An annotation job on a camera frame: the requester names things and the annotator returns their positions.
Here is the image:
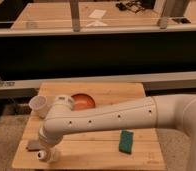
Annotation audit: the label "small clear plastic bottle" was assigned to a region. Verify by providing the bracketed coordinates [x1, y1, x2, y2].
[37, 149, 61, 163]

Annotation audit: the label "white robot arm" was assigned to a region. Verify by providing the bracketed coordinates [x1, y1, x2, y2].
[38, 94, 196, 171]

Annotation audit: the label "orange bowl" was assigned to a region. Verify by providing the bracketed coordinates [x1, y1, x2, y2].
[72, 93, 96, 110]

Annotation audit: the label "green sponge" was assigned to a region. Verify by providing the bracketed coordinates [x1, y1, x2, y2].
[119, 130, 134, 154]

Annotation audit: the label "white plastic cup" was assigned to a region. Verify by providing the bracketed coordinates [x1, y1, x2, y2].
[29, 95, 49, 118]

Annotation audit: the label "wooden table board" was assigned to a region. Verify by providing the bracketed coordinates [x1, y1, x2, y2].
[12, 82, 166, 171]

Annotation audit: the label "white paper sheets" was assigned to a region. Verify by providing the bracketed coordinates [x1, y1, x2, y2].
[87, 9, 106, 27]

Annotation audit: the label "grey rectangular block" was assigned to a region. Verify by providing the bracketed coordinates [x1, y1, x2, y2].
[26, 140, 41, 151]

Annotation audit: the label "metal frame post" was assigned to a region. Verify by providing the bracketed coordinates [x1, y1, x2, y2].
[69, 0, 80, 32]

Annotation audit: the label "black cables and devices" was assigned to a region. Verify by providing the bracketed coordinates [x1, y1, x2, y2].
[115, 0, 156, 14]

